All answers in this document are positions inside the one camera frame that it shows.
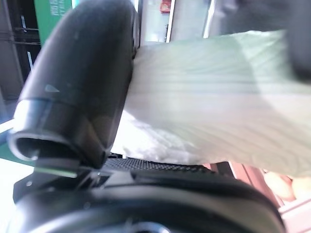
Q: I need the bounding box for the green sign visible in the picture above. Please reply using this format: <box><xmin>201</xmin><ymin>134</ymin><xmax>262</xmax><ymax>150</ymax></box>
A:
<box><xmin>33</xmin><ymin>0</ymin><xmax>73</xmax><ymax>46</ymax></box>

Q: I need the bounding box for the wooden potato crate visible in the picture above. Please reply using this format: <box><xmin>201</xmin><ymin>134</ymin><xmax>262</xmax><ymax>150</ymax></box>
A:
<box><xmin>204</xmin><ymin>161</ymin><xmax>311</xmax><ymax>233</ymax></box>

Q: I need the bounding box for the glass door refrigerator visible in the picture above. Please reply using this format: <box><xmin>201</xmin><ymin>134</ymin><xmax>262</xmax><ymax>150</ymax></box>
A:
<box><xmin>139</xmin><ymin>0</ymin><xmax>216</xmax><ymax>43</ymax></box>

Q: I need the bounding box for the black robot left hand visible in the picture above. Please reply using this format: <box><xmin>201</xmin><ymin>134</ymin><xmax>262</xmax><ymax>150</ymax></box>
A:
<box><xmin>0</xmin><ymin>0</ymin><xmax>311</xmax><ymax>233</ymax></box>

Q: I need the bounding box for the green white napa cabbage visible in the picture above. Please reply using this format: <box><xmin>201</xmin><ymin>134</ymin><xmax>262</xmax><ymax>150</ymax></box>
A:
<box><xmin>112</xmin><ymin>29</ymin><xmax>311</xmax><ymax>179</ymax></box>

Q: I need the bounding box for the dark metal rack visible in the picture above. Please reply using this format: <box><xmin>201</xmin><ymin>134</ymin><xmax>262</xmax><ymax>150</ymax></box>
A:
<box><xmin>0</xmin><ymin>0</ymin><xmax>41</xmax><ymax>100</ymax></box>

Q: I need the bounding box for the brown potato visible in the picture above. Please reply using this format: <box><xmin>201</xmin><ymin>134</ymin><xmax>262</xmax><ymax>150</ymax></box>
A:
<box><xmin>263</xmin><ymin>171</ymin><xmax>296</xmax><ymax>201</ymax></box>
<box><xmin>291</xmin><ymin>177</ymin><xmax>311</xmax><ymax>200</ymax></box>

